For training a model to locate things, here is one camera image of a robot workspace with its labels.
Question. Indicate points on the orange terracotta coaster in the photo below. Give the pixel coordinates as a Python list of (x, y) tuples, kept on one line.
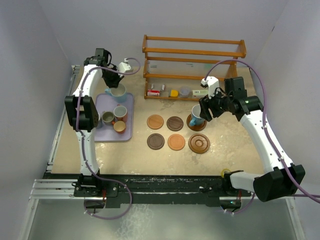
[(176, 142)]

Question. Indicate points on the green white long box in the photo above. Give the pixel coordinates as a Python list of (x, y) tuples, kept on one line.
[(199, 93)]

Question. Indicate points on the dark walnut coaster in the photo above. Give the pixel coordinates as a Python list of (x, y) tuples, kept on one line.
[(175, 123)]

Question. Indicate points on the olive green small cup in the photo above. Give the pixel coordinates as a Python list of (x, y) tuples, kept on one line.
[(108, 118)]

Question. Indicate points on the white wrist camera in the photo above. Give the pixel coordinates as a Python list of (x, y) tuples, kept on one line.
[(124, 67), (212, 83)]

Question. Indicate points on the wooden three-tier shelf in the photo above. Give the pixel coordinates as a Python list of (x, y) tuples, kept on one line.
[(175, 61)]

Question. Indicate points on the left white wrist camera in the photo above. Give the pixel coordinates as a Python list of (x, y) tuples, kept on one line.
[(124, 67)]

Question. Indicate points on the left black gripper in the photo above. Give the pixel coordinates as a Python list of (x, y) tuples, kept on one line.
[(114, 84)]

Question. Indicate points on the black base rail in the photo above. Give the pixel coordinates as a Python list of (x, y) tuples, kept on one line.
[(118, 189)]

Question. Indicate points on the brown red mug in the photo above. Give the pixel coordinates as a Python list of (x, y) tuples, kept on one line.
[(120, 113)]

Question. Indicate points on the teal mug white inside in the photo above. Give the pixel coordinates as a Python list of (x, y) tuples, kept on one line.
[(196, 120)]

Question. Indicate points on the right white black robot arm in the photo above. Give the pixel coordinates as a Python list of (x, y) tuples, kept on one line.
[(280, 173)]

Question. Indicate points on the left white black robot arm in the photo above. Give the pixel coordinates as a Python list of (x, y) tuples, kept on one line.
[(83, 116)]

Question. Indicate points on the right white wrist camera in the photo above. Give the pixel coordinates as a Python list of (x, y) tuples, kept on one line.
[(212, 83)]

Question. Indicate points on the orange copper small cup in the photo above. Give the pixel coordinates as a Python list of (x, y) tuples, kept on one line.
[(119, 126)]

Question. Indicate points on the yellow small object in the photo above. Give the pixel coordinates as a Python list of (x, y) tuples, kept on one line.
[(174, 93)]

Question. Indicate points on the lavender plastic tray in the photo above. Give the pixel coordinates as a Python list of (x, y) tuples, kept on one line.
[(105, 103)]

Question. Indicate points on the light blue tall mug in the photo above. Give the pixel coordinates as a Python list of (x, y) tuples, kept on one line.
[(119, 94)]

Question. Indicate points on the ringed brown wooden coaster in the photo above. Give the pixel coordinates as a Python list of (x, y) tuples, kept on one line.
[(196, 128)]

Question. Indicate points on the aluminium frame rail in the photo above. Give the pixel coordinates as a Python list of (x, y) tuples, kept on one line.
[(44, 189)]

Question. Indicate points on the grey blue mug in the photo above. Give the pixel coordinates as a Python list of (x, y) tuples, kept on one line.
[(100, 122)]

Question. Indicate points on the red white small box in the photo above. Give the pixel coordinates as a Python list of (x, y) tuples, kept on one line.
[(153, 93)]

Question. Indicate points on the light wood coaster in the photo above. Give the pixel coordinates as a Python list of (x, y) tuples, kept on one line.
[(155, 121)]

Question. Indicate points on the dark brown coaster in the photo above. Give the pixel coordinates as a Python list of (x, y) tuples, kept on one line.
[(155, 141)]

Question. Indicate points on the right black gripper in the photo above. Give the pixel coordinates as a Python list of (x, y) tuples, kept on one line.
[(206, 103)]

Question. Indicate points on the yellow tape roll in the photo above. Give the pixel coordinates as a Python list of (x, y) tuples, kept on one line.
[(224, 172)]

